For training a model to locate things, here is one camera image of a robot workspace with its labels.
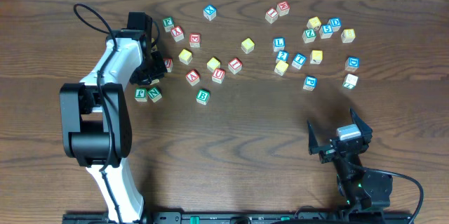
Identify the yellow block left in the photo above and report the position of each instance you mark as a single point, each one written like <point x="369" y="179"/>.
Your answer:
<point x="185" y="56"/>

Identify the green N block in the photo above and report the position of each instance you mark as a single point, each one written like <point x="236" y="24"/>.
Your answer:
<point x="154" y="94"/>

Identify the blue 5 block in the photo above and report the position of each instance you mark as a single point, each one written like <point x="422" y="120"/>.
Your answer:
<point x="325" y="31"/>

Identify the green F block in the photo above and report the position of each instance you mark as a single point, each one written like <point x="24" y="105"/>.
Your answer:
<point x="168" y="24"/>

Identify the red E block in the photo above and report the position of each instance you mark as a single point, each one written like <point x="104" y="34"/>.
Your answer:
<point x="195" y="40"/>

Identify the red block far right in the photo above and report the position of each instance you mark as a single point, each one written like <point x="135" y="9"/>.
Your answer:
<point x="283" y="8"/>

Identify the blue T block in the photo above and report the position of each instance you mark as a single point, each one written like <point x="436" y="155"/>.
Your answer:
<point x="298" y="61"/>

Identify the blue X block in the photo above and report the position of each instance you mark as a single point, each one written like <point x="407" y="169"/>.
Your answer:
<point x="210" y="12"/>

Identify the red u block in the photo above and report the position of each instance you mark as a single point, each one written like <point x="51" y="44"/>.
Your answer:
<point x="169" y="64"/>
<point x="218" y="75"/>

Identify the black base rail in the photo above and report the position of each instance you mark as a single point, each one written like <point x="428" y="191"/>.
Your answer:
<point x="305" y="216"/>

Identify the blue D block near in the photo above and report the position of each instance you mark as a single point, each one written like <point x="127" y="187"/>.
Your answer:
<point x="352" y="64"/>

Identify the blue P block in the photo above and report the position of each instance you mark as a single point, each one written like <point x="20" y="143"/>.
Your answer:
<point x="310" y="83"/>

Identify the blue d block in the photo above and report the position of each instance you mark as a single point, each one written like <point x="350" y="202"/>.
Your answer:
<point x="335" y="23"/>
<point x="352" y="64"/>

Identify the yellow block by 2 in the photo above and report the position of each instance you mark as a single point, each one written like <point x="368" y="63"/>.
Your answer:
<point x="281" y="67"/>

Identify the red I block far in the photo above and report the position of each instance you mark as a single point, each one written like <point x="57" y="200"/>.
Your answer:
<point x="271" y="15"/>

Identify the blue L block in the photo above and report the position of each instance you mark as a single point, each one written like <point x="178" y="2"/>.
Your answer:
<point x="278" y="44"/>

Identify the blue 2 block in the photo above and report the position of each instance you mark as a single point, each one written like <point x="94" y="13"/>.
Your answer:
<point x="282" y="56"/>

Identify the red i block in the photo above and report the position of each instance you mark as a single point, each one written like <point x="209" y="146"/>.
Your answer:
<point x="235" y="65"/>
<point x="271" y="15"/>

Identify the red U block left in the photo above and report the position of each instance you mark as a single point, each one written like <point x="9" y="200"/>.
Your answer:
<point x="169" y="64"/>

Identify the yellow O block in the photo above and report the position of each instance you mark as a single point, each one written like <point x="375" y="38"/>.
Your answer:
<point x="213" y="64"/>

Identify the yellow B-side block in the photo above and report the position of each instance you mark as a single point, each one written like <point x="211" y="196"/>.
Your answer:
<point x="348" y="35"/>

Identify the green Z block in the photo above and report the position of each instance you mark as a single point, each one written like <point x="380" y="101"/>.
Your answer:
<point x="308" y="36"/>

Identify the blue D block far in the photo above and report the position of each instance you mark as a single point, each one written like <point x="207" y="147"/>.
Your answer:
<point x="335" y="23"/>

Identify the red X block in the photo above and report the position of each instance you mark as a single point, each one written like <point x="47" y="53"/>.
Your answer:
<point x="177" y="33"/>

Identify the red A block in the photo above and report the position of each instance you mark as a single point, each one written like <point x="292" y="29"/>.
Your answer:
<point x="193" y="77"/>

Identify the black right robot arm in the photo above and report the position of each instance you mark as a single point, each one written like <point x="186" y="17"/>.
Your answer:
<point x="365" y="191"/>

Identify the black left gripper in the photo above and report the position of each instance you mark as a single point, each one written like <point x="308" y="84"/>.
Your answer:
<point x="151" y="70"/>

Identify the green B block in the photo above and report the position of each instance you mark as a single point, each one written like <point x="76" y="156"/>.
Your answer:
<point x="203" y="96"/>

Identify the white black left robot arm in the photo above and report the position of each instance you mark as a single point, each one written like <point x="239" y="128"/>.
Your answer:
<point x="96" y="128"/>

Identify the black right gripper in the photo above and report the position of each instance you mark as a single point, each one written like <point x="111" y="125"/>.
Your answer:
<point x="338" y="148"/>

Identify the green 7 block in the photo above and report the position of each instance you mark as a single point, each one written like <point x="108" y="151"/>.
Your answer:
<point x="350" y="81"/>

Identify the yellow block by Z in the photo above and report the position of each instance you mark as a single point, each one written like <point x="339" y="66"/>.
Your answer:
<point x="314" y="23"/>

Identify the yellow hammer block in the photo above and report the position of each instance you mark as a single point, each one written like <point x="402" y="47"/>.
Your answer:
<point x="316" y="57"/>

